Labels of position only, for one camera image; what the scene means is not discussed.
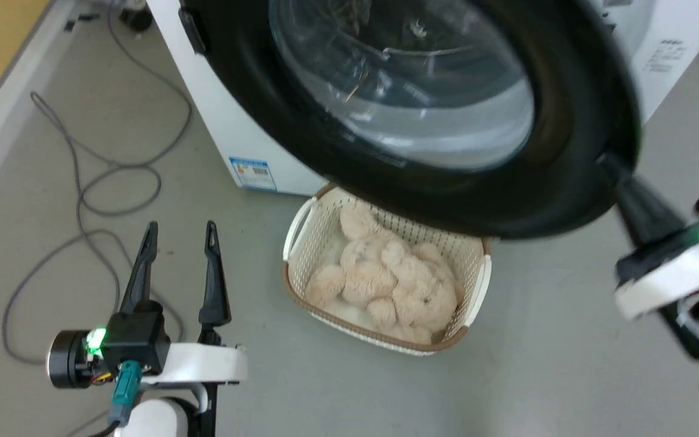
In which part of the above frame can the grey floor cable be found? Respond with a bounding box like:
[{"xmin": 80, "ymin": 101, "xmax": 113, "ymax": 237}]
[{"xmin": 2, "ymin": 0, "xmax": 194, "ymax": 365}]

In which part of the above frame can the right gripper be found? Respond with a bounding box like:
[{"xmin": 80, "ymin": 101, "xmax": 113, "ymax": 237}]
[{"xmin": 598, "ymin": 152, "xmax": 699, "ymax": 322}]

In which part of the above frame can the teal plug black cable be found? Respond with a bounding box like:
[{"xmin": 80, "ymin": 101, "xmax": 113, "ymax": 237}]
[{"xmin": 86, "ymin": 360, "xmax": 144, "ymax": 437}]

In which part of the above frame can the white fluffy cloth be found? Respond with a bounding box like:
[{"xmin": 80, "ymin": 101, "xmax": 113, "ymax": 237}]
[{"xmin": 316, "ymin": 234, "xmax": 380, "ymax": 331}]

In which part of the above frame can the small black floor bracket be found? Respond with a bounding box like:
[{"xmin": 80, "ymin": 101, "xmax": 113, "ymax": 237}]
[{"xmin": 63, "ymin": 13, "xmax": 100, "ymax": 32}]

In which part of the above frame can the white woven laundry basket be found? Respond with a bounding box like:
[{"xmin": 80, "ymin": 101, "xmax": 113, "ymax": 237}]
[{"xmin": 282, "ymin": 184, "xmax": 493, "ymax": 356}]

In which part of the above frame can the black round washing machine door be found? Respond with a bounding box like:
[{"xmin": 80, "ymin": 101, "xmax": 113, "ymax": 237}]
[{"xmin": 178, "ymin": 0, "xmax": 641, "ymax": 240}]

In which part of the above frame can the white washing machine body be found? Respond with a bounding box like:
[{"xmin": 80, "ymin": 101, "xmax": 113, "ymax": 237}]
[{"xmin": 146, "ymin": 0, "xmax": 699, "ymax": 196}]

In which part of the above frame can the blue energy label sticker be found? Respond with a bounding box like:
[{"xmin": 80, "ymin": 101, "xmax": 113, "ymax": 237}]
[{"xmin": 229, "ymin": 157, "xmax": 277, "ymax": 192}]

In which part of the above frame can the beige plush teddy bear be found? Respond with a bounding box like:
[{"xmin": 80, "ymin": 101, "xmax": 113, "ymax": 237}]
[{"xmin": 304, "ymin": 203, "xmax": 465, "ymax": 345}]

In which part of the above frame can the black round floor object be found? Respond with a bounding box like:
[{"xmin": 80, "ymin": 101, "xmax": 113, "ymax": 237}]
[{"xmin": 120, "ymin": 5, "xmax": 154, "ymax": 32}]

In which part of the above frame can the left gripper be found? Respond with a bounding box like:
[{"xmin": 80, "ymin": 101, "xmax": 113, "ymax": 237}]
[{"xmin": 47, "ymin": 221, "xmax": 249, "ymax": 390}]

